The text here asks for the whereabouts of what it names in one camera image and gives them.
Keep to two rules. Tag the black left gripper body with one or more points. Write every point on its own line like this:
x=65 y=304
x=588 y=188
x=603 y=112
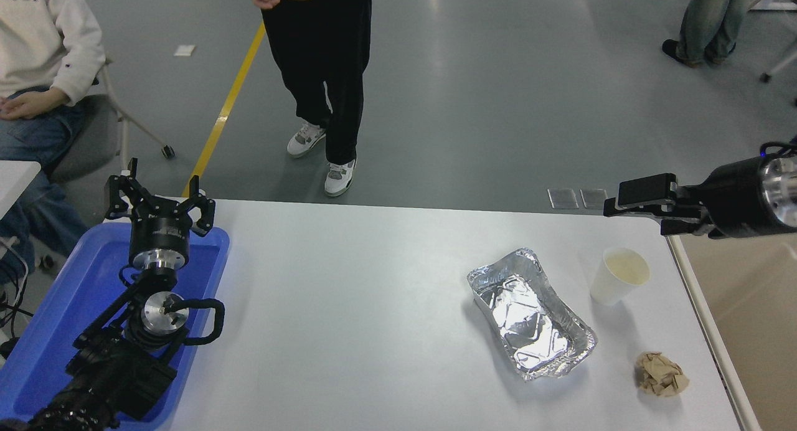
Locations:
x=159 y=232

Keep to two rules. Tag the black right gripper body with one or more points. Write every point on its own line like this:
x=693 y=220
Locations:
x=735 y=197

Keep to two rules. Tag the white paper cup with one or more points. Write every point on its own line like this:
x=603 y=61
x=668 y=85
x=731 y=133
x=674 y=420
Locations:
x=613 y=281

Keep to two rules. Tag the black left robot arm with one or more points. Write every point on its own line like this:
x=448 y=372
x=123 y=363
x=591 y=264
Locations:
x=118 y=375

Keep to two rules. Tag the clear floor plate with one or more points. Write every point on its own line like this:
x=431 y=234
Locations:
x=594 y=198
x=562 y=198

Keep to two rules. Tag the grey office chair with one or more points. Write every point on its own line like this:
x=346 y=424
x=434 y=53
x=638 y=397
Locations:
x=87 y=144

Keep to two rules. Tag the blue plastic tray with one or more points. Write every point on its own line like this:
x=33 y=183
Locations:
x=87 y=275

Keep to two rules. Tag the small white table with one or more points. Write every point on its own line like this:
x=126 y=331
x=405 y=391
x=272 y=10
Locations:
x=12 y=182

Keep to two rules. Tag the large pale bin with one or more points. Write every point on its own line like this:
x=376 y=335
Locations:
x=759 y=331

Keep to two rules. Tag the crumpled tan paper ball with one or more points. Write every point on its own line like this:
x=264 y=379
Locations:
x=660 y=375

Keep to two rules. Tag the silver foil tray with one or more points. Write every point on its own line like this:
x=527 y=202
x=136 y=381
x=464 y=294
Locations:
x=529 y=319

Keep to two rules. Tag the person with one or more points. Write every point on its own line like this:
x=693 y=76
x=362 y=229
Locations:
x=37 y=38
x=324 y=63
x=710 y=20

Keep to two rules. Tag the white frame chair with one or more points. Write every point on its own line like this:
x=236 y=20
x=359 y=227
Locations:
x=765 y=78

